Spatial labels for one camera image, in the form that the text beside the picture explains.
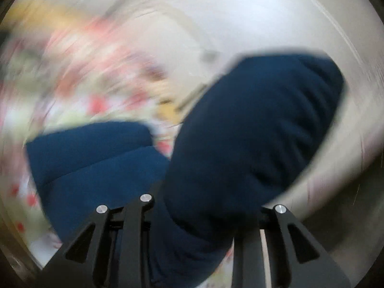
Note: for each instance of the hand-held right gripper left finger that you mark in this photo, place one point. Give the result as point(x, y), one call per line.
point(135, 225)

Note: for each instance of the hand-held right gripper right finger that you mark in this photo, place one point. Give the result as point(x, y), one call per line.
point(283, 223)

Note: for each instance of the navy blue coat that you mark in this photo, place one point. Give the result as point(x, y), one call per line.
point(240, 132)

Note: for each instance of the floral bed blanket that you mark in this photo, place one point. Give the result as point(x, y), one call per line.
point(90, 81)

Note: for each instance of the yellow bedsheet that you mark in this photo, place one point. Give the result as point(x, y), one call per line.
point(45, 15)

